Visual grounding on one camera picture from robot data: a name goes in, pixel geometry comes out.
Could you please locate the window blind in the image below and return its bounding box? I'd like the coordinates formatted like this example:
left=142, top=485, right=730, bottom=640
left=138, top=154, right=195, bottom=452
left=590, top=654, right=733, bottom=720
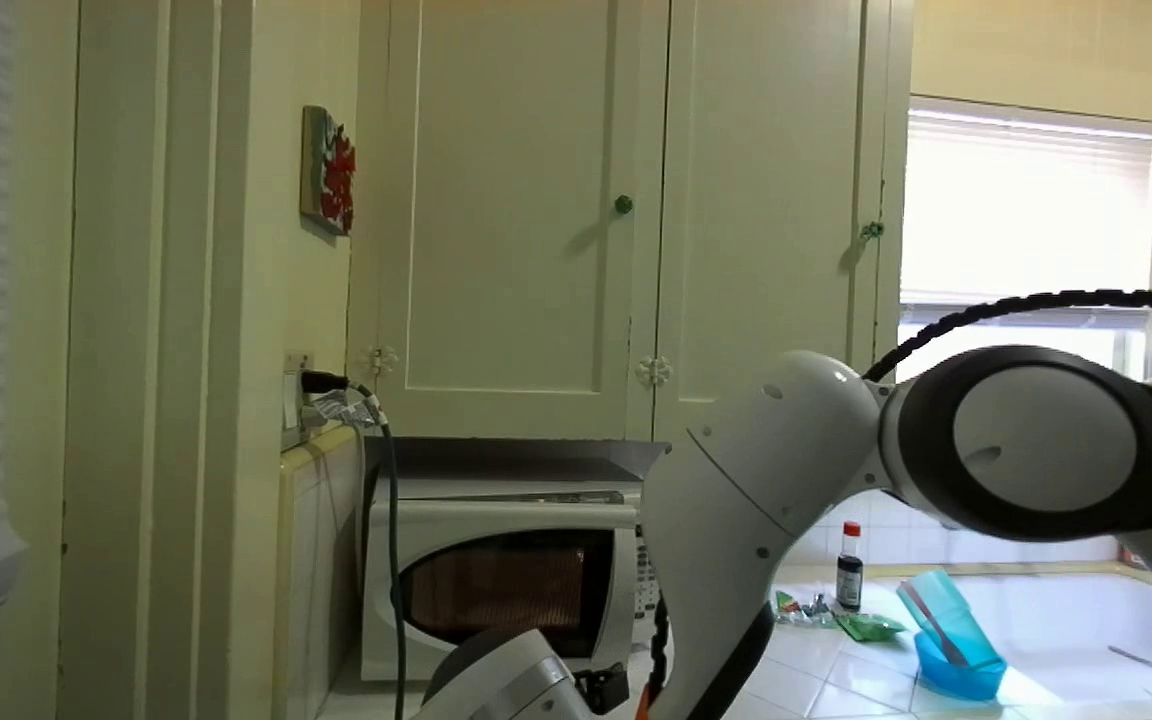
left=901, top=104, right=1152, bottom=304

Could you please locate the wall power outlet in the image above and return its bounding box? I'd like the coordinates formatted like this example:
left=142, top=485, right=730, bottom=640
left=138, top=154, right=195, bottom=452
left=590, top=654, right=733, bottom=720
left=286, top=355, right=347, bottom=431

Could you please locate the teal plastic pitcher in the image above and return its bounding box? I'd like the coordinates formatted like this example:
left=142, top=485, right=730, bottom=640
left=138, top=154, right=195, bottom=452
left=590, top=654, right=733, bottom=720
left=895, top=568, right=993, bottom=642

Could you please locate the green snack bag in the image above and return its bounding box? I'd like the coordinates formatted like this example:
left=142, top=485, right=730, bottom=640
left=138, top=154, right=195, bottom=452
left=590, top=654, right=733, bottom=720
left=834, top=607, right=906, bottom=642

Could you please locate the upper cabinet left door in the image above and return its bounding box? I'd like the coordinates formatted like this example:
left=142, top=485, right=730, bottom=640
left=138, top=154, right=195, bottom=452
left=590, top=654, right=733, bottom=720
left=347, top=0, right=670, bottom=438

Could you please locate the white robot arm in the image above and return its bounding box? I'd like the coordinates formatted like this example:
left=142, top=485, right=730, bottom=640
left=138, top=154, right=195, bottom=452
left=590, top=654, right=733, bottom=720
left=640, top=343, right=1152, bottom=720

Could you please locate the upper cabinet right door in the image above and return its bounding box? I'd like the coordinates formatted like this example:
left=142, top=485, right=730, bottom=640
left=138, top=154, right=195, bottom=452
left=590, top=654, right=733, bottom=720
left=656, top=0, right=916, bottom=431

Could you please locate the black power cable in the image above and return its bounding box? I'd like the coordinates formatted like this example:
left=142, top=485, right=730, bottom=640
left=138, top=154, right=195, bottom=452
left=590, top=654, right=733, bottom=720
left=300, top=367, right=409, bottom=720

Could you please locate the candy wrapper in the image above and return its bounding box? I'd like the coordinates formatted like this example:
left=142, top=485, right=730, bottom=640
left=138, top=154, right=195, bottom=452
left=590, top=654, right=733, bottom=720
left=771, top=589, right=834, bottom=624

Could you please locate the cabinet door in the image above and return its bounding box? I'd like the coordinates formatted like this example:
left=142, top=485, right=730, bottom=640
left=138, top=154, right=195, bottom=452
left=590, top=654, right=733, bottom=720
left=656, top=0, right=916, bottom=431
left=347, top=0, right=670, bottom=438

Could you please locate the white microwave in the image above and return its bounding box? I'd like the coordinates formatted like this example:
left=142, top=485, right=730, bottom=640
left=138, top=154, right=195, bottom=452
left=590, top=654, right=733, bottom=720
left=362, top=480, right=640, bottom=684

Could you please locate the soy sauce bottle red cap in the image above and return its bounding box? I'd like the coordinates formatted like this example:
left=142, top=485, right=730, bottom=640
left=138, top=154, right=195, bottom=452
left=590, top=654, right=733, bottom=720
left=838, top=519, right=863, bottom=612

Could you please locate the red wall picture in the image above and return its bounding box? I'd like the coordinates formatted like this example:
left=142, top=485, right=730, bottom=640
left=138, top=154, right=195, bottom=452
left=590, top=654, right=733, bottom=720
left=300, top=104, right=357, bottom=237

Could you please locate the blue plastic bowl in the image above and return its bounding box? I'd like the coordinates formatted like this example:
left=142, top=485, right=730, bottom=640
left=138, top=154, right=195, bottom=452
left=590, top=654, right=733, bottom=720
left=916, top=633, right=1008, bottom=699

